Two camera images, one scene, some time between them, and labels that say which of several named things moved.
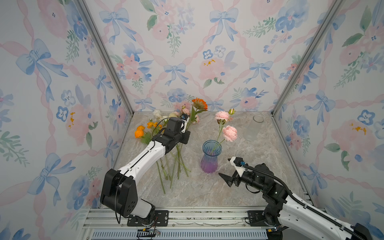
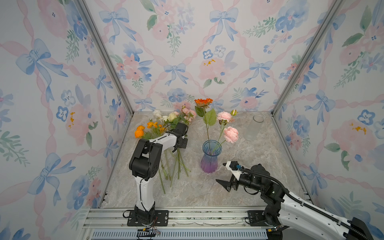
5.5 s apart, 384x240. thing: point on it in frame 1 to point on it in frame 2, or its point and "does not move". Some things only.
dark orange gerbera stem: x=199 y=104 to x=209 y=116
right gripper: x=230 y=180 does not move
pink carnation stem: x=228 y=133 does not move
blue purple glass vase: x=211 y=149 does not move
